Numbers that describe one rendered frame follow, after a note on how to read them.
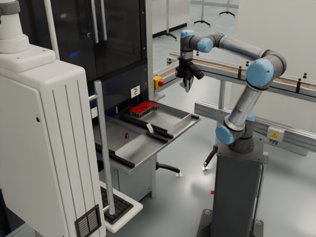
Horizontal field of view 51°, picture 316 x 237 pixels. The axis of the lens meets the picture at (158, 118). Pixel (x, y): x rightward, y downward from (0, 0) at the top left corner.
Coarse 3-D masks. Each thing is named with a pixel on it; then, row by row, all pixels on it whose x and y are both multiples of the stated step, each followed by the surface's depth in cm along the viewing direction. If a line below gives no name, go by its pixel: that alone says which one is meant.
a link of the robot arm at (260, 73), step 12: (264, 60) 148; (276, 60) 151; (252, 72) 150; (264, 72) 146; (276, 72) 150; (252, 84) 152; (264, 84) 149; (240, 96) 164; (252, 96) 159; (240, 108) 166; (252, 108) 166; (228, 120) 175; (240, 120) 170; (216, 132) 181; (228, 132) 174; (240, 132) 176
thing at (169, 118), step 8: (160, 104) 223; (152, 112) 218; (160, 112) 218; (168, 112) 218; (176, 112) 217; (184, 112) 213; (136, 120) 205; (144, 120) 209; (152, 120) 209; (160, 120) 209; (168, 120) 208; (176, 120) 208; (184, 120) 205; (160, 128) 195; (168, 128) 200; (176, 128) 200
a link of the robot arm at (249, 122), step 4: (248, 116) 183; (252, 116) 184; (248, 120) 183; (252, 120) 184; (248, 124) 183; (252, 124) 185; (248, 128) 184; (252, 128) 187; (248, 132) 187; (252, 132) 189; (244, 136) 188; (248, 136) 188
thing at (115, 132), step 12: (108, 120) 209; (96, 132) 197; (108, 132) 197; (120, 132) 197; (132, 132) 197; (144, 132) 190; (96, 144) 181; (108, 144) 185; (120, 144) 185; (132, 144) 184
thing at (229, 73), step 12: (168, 60) 302; (204, 60) 282; (216, 60) 282; (204, 72) 284; (216, 72) 276; (228, 72) 269; (240, 72) 261; (240, 84) 267; (276, 84) 248; (288, 84) 243; (300, 84) 237; (312, 84) 234; (300, 96) 240; (312, 96) 235
